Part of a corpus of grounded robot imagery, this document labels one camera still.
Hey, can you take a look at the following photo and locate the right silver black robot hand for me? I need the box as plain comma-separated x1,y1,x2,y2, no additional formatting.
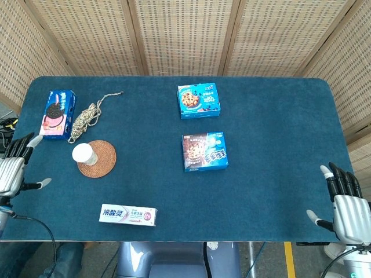
306,162,371,246

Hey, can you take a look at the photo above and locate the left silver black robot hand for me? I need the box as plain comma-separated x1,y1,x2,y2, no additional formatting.
0,132,52,200

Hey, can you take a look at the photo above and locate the white floral paper cup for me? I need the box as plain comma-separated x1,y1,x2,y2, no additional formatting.
71,142,99,166

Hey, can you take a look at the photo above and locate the round brown woven coaster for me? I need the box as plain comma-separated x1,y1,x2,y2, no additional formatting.
77,140,118,179

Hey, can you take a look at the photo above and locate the white round floor base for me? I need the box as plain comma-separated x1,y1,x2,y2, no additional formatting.
323,242,348,261

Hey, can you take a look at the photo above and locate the blue Oreo cookie box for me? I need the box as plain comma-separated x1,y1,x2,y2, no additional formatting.
39,90,78,142

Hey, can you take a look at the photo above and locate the dark teal table cloth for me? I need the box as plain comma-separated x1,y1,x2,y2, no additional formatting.
0,75,356,243

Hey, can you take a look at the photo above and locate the blue denim trouser leg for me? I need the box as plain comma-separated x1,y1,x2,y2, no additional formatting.
37,242,85,278

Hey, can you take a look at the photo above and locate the grey metal table leg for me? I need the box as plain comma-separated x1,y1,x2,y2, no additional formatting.
248,242,257,278

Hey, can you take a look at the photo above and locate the white pink toothpaste box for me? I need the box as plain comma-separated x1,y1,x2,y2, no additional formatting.
99,203,158,227

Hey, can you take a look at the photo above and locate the brown and blue cookie box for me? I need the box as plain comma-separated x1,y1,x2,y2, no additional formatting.
181,131,230,173

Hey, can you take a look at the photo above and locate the grey blue robot torso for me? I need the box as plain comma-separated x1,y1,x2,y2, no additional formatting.
115,242,242,278

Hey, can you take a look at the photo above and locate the light blue cookie box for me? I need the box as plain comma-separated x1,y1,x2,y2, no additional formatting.
177,82,221,120

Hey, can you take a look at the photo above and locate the woven bamboo folding screen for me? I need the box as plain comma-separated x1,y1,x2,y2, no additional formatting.
0,0,371,200

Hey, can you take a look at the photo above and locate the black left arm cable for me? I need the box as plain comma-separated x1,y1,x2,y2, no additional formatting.
11,213,57,278

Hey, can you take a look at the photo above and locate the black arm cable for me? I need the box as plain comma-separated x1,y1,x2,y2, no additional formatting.
11,213,57,278
318,247,371,278

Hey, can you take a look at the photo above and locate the black and yellow cable bundle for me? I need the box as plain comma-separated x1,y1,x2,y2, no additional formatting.
0,117,20,151

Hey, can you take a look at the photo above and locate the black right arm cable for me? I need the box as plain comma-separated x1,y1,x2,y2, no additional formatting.
318,247,371,278

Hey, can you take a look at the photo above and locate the coiled braided rope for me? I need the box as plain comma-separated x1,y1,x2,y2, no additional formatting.
67,91,125,144

